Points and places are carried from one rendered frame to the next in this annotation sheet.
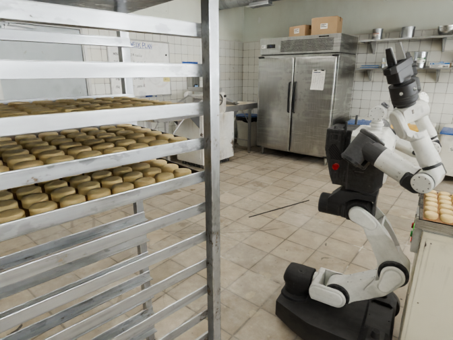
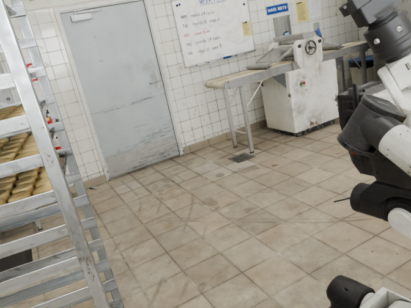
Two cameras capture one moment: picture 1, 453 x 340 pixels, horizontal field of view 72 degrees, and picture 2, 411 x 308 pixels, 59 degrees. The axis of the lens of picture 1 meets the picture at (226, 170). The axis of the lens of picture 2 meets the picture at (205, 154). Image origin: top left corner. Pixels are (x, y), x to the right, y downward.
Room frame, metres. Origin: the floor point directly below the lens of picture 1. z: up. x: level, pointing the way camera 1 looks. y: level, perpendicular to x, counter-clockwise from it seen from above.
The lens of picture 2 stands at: (0.25, -0.62, 1.51)
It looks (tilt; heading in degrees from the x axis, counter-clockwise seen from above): 18 degrees down; 27
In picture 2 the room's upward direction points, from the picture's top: 12 degrees counter-clockwise
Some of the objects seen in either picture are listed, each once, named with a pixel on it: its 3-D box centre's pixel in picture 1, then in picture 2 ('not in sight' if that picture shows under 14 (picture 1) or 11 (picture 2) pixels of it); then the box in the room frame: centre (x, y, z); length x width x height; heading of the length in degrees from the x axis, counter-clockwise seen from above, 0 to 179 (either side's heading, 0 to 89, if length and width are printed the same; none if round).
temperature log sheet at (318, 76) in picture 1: (317, 79); not in sight; (5.07, -1.43, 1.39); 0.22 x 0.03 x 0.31; 51
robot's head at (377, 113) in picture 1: (377, 115); not in sight; (1.49, -0.72, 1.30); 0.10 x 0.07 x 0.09; 148
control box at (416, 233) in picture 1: (417, 229); not in sight; (1.37, -0.93, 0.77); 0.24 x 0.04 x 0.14; 147
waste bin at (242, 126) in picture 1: (248, 129); (367, 77); (6.63, -0.47, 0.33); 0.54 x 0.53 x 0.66; 51
